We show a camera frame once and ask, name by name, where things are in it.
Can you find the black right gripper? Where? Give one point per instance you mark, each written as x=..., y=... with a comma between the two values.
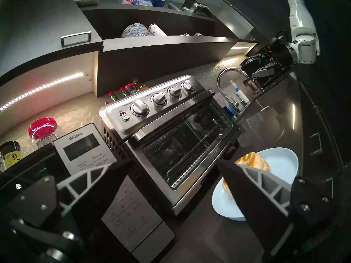
x=285, y=57

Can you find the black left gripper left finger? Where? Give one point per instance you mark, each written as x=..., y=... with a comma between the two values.
x=90, y=199

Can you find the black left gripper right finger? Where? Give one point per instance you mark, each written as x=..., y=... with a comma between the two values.
x=255, y=205

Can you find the toasted bagel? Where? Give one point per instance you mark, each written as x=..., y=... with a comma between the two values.
x=252, y=161

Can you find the light blue plate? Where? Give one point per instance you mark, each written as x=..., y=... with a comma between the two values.
x=282, y=163

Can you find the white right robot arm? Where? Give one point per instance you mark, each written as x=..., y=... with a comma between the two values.
x=301, y=18

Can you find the silver oven knob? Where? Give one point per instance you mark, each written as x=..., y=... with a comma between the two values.
x=139, y=107
x=159, y=98
x=188, y=85
x=175, y=92

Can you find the stainless steel toaster oven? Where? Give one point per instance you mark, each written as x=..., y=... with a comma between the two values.
x=109, y=120

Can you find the white bottle blue cap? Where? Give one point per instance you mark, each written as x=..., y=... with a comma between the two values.
x=243, y=97

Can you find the chrome gooseneck faucet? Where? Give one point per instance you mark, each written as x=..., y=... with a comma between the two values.
x=234, y=105

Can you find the black silver microwave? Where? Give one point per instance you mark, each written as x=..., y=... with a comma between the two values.
x=82, y=147

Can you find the stainless steel sink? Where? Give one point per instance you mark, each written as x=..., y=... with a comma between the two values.
x=274, y=120

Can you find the dark wood base cabinet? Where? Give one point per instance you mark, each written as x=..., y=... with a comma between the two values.
x=320, y=114

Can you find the red lid clear snack jar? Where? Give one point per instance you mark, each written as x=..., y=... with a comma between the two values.
x=42, y=128

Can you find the black shelf device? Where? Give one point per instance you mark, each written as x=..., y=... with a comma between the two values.
x=196, y=6

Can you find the yellow label snack jar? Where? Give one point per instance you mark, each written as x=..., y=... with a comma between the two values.
x=11, y=157

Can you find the white dotted cup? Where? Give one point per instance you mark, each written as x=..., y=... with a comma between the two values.
x=156, y=29

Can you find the green neck sauce bottle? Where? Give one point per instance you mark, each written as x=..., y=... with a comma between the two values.
x=122, y=91

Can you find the large orange Tabasco bottle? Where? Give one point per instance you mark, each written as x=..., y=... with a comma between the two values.
x=140, y=85

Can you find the LED light strip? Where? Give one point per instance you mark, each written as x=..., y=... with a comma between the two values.
x=41, y=88

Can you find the stack of patterned plates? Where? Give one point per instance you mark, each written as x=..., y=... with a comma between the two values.
x=137, y=31

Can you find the red white plastic bag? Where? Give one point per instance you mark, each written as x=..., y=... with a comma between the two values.
x=134, y=0

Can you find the dark wall shelf unit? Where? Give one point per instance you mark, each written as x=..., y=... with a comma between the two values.
x=164, y=54

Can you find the grey wall cabinet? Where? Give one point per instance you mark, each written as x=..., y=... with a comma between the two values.
x=41, y=18

